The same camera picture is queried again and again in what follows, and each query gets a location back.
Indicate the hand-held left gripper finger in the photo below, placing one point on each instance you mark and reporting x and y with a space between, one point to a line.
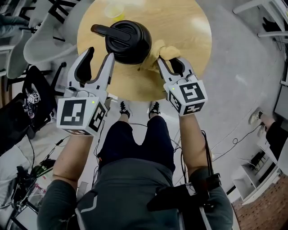
73 72
108 72

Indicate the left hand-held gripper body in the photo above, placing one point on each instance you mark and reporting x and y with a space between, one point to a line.
76 114

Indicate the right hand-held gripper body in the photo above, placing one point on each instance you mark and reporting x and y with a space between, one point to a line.
189 96

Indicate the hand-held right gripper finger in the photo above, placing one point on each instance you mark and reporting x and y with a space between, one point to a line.
166 76
187 69

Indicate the yellow cloth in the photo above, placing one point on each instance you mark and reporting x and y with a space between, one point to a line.
167 52

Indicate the dark brown kettle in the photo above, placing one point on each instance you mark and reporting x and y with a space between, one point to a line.
130 42

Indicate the person's right forearm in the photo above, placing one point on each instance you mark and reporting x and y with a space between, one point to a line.
193 143

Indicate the person's left forearm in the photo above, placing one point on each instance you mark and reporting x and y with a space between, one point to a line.
72 157

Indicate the black swivel chair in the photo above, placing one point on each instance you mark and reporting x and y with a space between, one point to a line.
42 85

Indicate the person's right shoe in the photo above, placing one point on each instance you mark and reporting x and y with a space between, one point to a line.
154 109

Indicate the person's shoe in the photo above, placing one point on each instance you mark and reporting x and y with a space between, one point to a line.
124 109
154 109

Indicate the person's left shoe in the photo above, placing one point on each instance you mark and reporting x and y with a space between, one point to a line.
124 109

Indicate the grey shell chair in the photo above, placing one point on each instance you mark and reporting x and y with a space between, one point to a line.
16 58
42 45

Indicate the round wooden table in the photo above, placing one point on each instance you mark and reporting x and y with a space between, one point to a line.
180 29

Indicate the spare grey gripper tool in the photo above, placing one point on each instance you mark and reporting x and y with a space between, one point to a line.
33 98

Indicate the person's black shorts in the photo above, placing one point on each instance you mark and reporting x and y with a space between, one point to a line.
157 143

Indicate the yellow plastic cup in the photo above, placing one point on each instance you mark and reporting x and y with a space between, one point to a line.
113 11

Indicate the white desk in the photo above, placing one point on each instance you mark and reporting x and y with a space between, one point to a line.
247 7

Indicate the person's grey shirt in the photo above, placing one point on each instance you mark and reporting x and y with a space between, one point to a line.
126 186

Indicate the grey metal cabinet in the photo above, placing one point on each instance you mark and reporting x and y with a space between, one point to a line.
282 103

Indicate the white drawer cabinet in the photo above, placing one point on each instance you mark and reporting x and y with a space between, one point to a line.
244 179

